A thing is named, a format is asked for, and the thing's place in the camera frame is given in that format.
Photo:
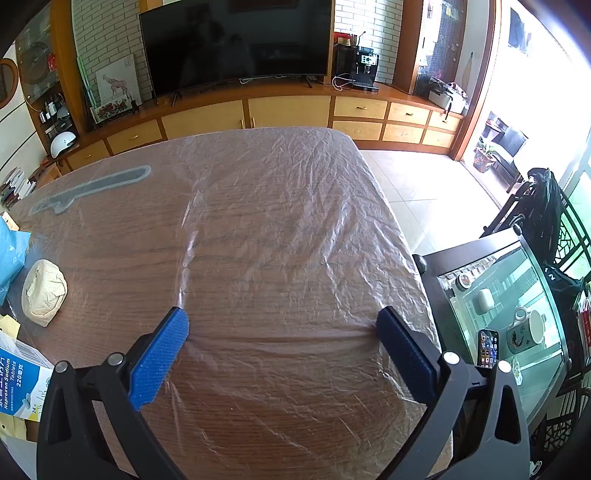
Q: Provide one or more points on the black outdoor chair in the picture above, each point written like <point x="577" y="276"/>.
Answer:
<point x="510" y="143"/>

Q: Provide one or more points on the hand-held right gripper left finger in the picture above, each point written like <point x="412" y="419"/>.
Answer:
<point x="159" y="357"/>

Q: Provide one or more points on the dark carved wooden chair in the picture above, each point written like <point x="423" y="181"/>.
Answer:
<point x="570" y="249"/>

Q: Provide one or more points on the animal painting canvas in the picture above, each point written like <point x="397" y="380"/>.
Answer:
<point x="117" y="83"/>

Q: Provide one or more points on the smartphone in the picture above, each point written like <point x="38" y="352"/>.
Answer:
<point x="487" y="348"/>

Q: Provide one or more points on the potted plant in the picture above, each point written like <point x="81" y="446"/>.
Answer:
<point x="485" y="161"/>

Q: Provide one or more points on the wooden display shelf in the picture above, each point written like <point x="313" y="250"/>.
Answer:
<point x="41" y="69"/>

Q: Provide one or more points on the white printer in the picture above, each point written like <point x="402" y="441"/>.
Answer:
<point x="443" y="99"/>

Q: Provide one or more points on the black coffee machine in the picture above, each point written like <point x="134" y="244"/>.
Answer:
<point x="364" y="69"/>

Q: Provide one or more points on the floral picture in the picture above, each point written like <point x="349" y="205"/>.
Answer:
<point x="113" y="110"/>

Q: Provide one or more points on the white mug with green print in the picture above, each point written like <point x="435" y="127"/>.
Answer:
<point x="535" y="327"/>

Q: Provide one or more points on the small wooden side table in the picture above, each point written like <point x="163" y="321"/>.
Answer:
<point x="48" y="174"/>

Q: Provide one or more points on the wooden television cabinet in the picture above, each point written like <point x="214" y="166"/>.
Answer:
<point x="286" y="110"/>

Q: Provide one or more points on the hanging blue garment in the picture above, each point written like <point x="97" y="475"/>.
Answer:
<point x="517" y="30"/>

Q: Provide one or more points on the stack of books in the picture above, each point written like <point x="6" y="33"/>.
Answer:
<point x="16" y="187"/>

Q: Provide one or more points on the black flat screen television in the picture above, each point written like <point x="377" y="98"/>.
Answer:
<point x="235" y="46"/>

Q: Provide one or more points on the white helmet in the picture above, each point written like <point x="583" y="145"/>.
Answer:
<point x="62" y="143"/>

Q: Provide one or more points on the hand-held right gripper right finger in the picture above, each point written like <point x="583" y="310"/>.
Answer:
<point x="406" y="355"/>

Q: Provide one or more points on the white earbuds case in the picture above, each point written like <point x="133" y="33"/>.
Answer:
<point x="485" y="300"/>

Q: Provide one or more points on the black jacket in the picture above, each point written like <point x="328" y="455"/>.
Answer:
<point x="545" y="207"/>

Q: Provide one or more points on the white and blue medicine box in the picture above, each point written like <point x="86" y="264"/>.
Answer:
<point x="21" y="374"/>

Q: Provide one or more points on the clear plastic table cover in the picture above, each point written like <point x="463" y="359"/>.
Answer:
<point x="277" y="230"/>

